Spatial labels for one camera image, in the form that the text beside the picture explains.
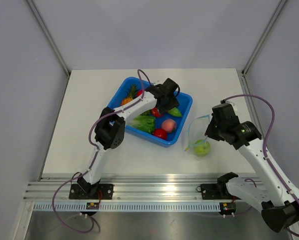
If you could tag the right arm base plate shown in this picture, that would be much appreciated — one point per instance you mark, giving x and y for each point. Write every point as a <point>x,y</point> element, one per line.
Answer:
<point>227,187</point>

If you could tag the white slotted cable duct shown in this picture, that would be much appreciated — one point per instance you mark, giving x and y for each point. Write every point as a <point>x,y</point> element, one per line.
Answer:
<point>200,207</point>

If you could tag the green lettuce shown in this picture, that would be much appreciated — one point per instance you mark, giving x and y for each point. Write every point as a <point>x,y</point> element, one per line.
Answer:
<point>144,123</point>

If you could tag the green apple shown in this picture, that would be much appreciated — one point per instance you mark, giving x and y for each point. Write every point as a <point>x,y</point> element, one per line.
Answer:
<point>202,148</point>

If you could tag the red tomato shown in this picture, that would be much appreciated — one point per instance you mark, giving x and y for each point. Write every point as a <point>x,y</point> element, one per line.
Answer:
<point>160,133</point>
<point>139,93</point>

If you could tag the blue plastic bin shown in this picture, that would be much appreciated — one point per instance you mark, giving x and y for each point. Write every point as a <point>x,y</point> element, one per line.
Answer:
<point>185,101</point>

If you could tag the red apple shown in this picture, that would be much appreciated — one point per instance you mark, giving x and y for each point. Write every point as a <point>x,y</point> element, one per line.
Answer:
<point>155,112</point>

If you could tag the red tomato front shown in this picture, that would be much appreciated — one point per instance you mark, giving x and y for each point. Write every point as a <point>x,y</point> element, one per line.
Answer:
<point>160,133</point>

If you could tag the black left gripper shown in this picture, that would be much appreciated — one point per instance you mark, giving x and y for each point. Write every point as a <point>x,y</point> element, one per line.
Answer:
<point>172,103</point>

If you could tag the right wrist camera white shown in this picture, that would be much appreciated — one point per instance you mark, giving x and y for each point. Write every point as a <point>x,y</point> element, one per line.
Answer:
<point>234,106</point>

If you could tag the pink peach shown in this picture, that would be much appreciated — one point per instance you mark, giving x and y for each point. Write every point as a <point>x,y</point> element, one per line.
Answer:
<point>169,125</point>

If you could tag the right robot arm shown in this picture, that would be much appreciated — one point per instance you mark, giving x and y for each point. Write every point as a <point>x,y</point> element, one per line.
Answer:
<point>279,204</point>

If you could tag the aluminium mounting rail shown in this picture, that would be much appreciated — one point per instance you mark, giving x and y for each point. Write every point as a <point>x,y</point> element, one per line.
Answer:
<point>131,188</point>

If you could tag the orange pineapple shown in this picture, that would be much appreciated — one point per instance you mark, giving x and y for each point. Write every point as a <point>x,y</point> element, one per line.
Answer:
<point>131,94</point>

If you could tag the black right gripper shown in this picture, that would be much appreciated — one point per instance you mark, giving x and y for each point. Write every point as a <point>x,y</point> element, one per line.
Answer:
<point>209,131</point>

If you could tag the clear zip top bag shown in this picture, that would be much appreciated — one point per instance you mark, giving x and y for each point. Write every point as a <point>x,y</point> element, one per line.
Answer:
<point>196,131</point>

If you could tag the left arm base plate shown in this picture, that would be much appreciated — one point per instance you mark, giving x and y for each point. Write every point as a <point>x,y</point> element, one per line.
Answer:
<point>103,191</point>

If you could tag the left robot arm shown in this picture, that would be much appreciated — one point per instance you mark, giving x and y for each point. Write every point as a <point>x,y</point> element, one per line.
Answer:
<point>107,133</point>

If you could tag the red tomato back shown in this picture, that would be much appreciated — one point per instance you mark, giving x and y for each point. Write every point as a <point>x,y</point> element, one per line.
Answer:
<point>139,93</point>

